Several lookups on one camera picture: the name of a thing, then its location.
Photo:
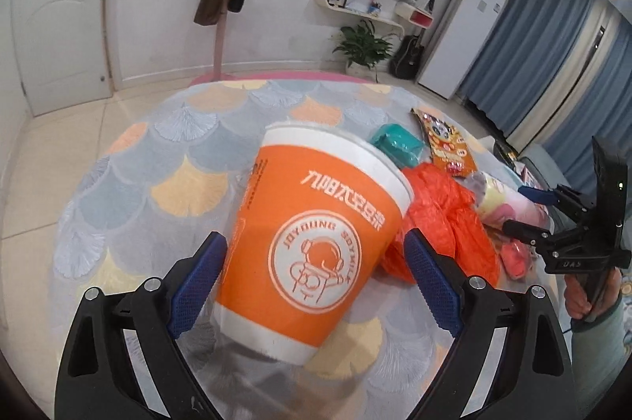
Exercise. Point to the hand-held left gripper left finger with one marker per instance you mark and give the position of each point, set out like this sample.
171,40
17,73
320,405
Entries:
197,282

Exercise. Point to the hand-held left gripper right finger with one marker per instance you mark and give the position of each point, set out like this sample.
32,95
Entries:
434,282

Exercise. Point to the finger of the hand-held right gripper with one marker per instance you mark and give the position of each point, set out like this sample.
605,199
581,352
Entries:
526,230
535,194

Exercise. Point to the pink plastic bag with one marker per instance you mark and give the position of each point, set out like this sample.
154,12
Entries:
516,259

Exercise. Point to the orange plastic bag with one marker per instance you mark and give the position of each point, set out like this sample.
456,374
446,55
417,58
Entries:
444,208

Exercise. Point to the colourful snack packet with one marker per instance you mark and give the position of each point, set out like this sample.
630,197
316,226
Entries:
447,143

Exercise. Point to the orange paper cup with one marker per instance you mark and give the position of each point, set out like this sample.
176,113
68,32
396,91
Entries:
306,222

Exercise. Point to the teal tissue packet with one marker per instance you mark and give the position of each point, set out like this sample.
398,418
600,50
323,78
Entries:
397,143

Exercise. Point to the person's right forearm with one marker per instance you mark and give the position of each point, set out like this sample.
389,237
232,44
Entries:
607,341

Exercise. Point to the person's right hand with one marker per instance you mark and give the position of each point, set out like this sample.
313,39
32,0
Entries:
572,296

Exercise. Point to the fan-pattern blanket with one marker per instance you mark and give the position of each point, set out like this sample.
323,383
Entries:
163,183

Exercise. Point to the white refrigerator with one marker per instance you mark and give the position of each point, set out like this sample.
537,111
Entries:
459,30

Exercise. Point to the black acoustic guitar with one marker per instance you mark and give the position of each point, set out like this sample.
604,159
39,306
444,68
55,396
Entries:
407,55

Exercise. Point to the pink bed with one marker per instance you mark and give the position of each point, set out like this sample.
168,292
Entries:
296,76

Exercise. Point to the green potted plant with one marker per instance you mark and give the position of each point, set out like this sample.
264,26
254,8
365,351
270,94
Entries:
363,42

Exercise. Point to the pen holder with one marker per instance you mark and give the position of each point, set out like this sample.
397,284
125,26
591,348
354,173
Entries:
375,4

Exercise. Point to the white door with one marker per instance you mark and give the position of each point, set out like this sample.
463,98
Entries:
59,30

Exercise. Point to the white pink wall box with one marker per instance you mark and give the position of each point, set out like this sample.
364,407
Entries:
414,15

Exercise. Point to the low white wall shelf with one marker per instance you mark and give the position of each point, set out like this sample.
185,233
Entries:
355,15

